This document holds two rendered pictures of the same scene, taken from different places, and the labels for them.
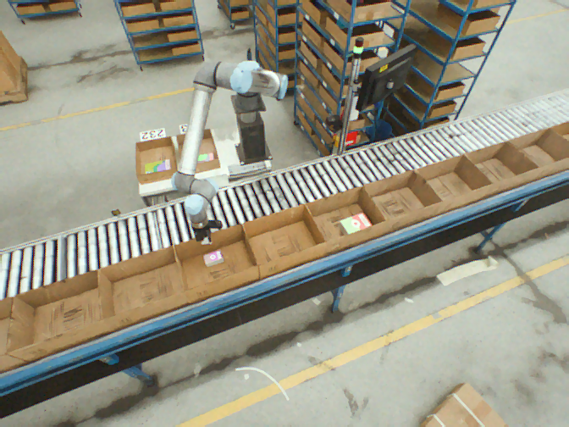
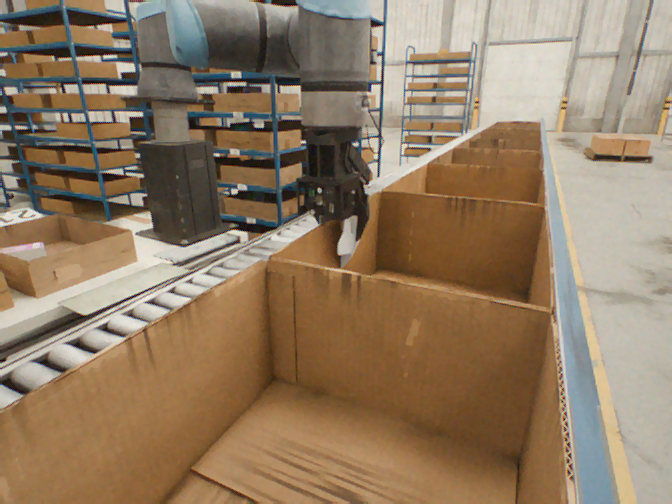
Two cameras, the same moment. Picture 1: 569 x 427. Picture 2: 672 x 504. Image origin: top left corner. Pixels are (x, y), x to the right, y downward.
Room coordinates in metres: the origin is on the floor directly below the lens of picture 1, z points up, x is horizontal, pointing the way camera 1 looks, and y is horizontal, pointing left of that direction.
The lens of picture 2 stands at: (0.57, 0.84, 1.22)
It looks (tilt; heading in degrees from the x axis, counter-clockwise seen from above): 21 degrees down; 317
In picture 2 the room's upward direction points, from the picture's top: straight up
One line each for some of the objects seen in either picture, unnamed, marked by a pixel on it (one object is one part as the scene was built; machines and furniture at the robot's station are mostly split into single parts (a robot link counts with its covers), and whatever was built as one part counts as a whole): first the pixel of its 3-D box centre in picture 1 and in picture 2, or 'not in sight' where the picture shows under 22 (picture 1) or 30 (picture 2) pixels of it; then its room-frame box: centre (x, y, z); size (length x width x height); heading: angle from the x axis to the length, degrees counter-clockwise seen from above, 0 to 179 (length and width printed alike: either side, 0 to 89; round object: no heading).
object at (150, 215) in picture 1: (155, 241); not in sight; (1.17, 0.87, 0.72); 0.52 x 0.05 x 0.05; 22
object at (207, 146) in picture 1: (197, 151); (50, 249); (1.95, 0.70, 0.80); 0.38 x 0.28 x 0.10; 18
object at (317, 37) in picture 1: (325, 30); (195, 102); (3.16, -0.35, 1.19); 0.40 x 0.30 x 0.10; 21
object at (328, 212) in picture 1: (344, 220); (486, 184); (1.17, -0.34, 0.96); 0.39 x 0.29 x 0.17; 112
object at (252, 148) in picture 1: (251, 135); (182, 187); (2.00, 0.27, 0.91); 0.26 x 0.26 x 0.33; 17
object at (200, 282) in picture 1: (217, 263); (427, 281); (0.87, 0.38, 0.96); 0.39 x 0.29 x 0.17; 112
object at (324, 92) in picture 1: (343, 96); (262, 172); (2.72, -0.53, 0.79); 0.40 x 0.30 x 0.10; 23
